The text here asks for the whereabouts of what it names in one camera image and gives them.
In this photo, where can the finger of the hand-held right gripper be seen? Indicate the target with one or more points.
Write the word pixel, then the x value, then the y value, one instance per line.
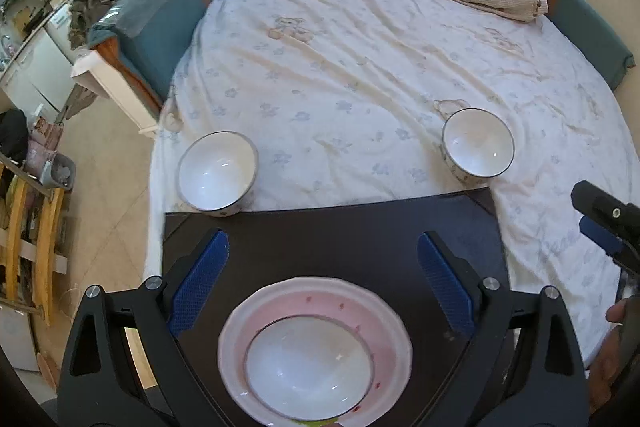
pixel 602 234
pixel 605 204

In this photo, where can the small fish-pattern bowl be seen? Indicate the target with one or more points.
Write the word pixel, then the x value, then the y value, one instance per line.
pixel 215 172
pixel 477 147

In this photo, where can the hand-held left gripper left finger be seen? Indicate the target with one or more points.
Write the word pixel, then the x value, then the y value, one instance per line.
pixel 200 277

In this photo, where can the black board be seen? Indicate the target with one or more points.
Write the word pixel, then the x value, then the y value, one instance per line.
pixel 325 237

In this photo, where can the pink strawberry-pattern plate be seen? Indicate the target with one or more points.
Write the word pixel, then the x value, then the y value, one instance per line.
pixel 387 329

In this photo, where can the grey bucket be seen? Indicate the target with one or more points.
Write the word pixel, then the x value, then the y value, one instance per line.
pixel 59 172

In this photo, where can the white cabinet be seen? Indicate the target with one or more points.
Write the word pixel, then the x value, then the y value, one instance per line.
pixel 35 67

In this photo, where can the large fish-pattern bowl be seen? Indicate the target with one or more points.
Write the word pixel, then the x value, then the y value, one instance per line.
pixel 307 367

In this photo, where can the wooden rack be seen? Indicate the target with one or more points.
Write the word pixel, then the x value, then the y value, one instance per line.
pixel 47 247

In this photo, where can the white floral bed sheet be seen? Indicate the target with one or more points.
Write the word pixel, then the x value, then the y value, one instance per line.
pixel 350 72

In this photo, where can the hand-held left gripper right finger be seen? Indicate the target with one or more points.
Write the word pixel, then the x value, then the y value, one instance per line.
pixel 445 282

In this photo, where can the person's right hand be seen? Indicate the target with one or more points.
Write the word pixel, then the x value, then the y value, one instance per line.
pixel 602 372

